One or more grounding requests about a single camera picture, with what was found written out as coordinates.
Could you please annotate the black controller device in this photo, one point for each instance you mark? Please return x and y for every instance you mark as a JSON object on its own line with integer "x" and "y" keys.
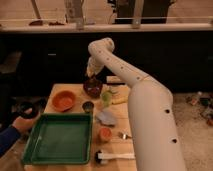
{"x": 29, "y": 110}

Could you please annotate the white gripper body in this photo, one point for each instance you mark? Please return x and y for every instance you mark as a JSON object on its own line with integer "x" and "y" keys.
{"x": 93, "y": 67}

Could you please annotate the green corn toy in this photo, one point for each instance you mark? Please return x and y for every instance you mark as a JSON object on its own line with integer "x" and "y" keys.
{"x": 112, "y": 97}

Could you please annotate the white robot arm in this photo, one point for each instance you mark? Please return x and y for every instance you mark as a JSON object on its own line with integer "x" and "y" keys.
{"x": 154, "y": 134}

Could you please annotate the small dark cup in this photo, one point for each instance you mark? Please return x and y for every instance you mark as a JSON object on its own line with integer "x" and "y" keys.
{"x": 88, "y": 107}

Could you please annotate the person's hand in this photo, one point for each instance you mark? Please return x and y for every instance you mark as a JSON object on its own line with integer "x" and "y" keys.
{"x": 23, "y": 125}

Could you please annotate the green plastic tray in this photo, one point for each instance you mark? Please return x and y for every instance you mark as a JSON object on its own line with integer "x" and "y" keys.
{"x": 59, "y": 139}

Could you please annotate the orange bowl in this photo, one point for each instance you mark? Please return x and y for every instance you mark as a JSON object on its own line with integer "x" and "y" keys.
{"x": 63, "y": 100}

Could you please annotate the blue sleeved forearm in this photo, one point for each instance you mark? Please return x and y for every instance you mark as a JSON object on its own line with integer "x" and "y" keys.
{"x": 7, "y": 139}

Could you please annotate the small orange cup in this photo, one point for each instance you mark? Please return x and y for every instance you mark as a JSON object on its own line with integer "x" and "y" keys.
{"x": 105, "y": 134}

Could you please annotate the metal spoon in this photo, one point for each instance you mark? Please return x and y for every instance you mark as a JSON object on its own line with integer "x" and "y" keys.
{"x": 124, "y": 136}

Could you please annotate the dark purple bowl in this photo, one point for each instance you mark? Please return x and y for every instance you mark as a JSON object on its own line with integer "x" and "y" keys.
{"x": 93, "y": 87}

